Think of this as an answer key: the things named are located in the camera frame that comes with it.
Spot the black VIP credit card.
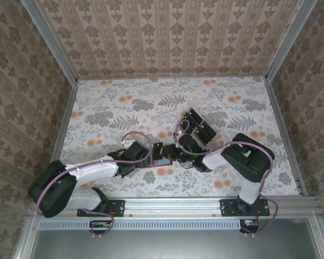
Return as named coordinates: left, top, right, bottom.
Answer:
left=152, top=142, right=164, bottom=160

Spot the red leather card holder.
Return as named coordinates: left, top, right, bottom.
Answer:
left=138, top=158, right=174, bottom=170

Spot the black card rack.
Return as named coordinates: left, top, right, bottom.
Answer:
left=181, top=107, right=217, bottom=143

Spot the grey metal panel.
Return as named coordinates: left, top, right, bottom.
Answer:
left=29, top=218, right=322, bottom=259

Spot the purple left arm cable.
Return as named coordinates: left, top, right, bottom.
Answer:
left=36, top=131, right=153, bottom=238

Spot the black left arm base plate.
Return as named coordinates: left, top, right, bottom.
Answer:
left=77, top=199, right=125, bottom=217

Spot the aluminium mounting rail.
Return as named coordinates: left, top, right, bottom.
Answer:
left=29, top=196, right=321, bottom=220

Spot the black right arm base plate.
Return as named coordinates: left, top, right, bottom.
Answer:
left=220, top=198, right=271, bottom=217

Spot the grey slotted cable duct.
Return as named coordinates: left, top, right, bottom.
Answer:
left=39, top=220, right=245, bottom=231

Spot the black electronics board with wires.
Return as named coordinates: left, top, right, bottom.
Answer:
left=239, top=219, right=260, bottom=233
left=89, top=220, right=111, bottom=234

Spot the aluminium table side rail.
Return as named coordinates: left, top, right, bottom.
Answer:
left=44, top=80, right=79, bottom=189
left=264, top=79, right=308, bottom=196

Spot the aluminium frame post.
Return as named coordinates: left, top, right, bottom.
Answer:
left=264, top=0, right=318, bottom=81
left=21, top=0, right=79, bottom=84

